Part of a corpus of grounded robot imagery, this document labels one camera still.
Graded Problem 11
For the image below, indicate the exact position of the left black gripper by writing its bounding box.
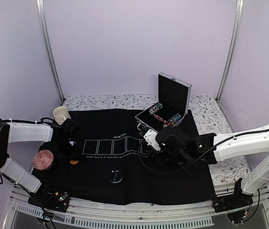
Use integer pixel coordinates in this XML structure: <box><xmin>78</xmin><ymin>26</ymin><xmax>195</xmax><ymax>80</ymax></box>
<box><xmin>54</xmin><ymin>139</ymin><xmax>81</xmax><ymax>161</ymax></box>

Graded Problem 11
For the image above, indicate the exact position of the orange big blind button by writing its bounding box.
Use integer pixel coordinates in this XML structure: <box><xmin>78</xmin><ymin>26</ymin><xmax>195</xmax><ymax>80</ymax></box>
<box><xmin>70</xmin><ymin>160</ymin><xmax>79</xmax><ymax>165</ymax></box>

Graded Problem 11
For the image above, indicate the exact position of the poker chip row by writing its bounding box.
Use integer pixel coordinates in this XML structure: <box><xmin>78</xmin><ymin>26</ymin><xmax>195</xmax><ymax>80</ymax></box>
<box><xmin>149</xmin><ymin>103</ymin><xmax>163</xmax><ymax>115</ymax></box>
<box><xmin>163</xmin><ymin>114</ymin><xmax>181</xmax><ymax>128</ymax></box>

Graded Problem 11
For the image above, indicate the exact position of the aluminium poker chip case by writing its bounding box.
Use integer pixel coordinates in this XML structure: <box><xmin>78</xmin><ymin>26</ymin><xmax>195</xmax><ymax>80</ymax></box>
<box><xmin>135</xmin><ymin>72</ymin><xmax>192</xmax><ymax>135</ymax></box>

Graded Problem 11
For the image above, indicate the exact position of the clear dealer button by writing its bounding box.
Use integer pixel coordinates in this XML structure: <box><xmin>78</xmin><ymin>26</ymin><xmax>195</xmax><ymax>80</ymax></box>
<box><xmin>108</xmin><ymin>170</ymin><xmax>123</xmax><ymax>184</ymax></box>

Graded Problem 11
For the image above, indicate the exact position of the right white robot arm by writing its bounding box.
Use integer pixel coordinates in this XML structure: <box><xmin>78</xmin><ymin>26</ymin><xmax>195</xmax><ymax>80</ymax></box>
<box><xmin>144</xmin><ymin>124</ymin><xmax>269</xmax><ymax>208</ymax></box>

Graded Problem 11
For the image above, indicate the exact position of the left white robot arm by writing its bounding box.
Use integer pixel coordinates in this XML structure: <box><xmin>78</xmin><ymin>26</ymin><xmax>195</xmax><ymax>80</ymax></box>
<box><xmin>0</xmin><ymin>118</ymin><xmax>79</xmax><ymax>207</ymax></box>

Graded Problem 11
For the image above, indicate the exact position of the cream ceramic mug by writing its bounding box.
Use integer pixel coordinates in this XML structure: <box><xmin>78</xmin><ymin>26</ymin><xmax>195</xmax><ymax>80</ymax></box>
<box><xmin>53</xmin><ymin>106</ymin><xmax>71</xmax><ymax>125</ymax></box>

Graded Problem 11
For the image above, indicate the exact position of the red patterned round tin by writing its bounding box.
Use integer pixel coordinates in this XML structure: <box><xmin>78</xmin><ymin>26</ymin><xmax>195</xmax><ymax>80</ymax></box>
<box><xmin>32</xmin><ymin>150</ymin><xmax>54</xmax><ymax>171</ymax></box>

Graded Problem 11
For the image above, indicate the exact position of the red dice row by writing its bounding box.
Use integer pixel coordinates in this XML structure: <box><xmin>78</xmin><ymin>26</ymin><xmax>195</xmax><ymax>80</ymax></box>
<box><xmin>154</xmin><ymin>114</ymin><xmax>166</xmax><ymax>122</ymax></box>

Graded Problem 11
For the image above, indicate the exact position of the black poker table mat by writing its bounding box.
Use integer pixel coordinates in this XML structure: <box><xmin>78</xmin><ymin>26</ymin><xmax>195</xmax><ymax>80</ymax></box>
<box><xmin>32</xmin><ymin>109</ymin><xmax>216</xmax><ymax>205</ymax></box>

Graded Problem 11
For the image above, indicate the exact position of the floral white tablecloth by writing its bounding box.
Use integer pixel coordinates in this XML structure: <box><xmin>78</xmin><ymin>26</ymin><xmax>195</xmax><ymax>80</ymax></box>
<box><xmin>62</xmin><ymin>94</ymin><xmax>251</xmax><ymax>190</ymax></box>

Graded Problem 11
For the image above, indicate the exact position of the small green circuit board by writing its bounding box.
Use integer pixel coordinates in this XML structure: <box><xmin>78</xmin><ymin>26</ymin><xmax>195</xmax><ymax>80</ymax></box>
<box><xmin>54</xmin><ymin>191</ymin><xmax>69</xmax><ymax>202</ymax></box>

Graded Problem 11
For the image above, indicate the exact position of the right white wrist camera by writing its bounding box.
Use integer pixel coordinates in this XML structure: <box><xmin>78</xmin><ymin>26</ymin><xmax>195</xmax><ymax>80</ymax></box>
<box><xmin>144</xmin><ymin>129</ymin><xmax>161</xmax><ymax>152</ymax></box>

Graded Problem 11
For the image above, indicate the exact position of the left aluminium frame post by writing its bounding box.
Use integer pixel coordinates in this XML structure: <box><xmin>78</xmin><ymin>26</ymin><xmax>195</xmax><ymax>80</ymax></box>
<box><xmin>36</xmin><ymin>0</ymin><xmax>65</xmax><ymax>103</ymax></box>

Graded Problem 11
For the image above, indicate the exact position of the aluminium frame post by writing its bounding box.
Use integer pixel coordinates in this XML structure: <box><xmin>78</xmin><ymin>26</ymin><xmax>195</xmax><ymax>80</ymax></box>
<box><xmin>216</xmin><ymin>0</ymin><xmax>244</xmax><ymax>103</ymax></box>
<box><xmin>36</xmin><ymin>0</ymin><xmax>65</xmax><ymax>103</ymax></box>

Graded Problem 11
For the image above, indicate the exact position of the right aluminium frame post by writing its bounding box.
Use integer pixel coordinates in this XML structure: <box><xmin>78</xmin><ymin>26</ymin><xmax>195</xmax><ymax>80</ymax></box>
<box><xmin>216</xmin><ymin>0</ymin><xmax>244</xmax><ymax>103</ymax></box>

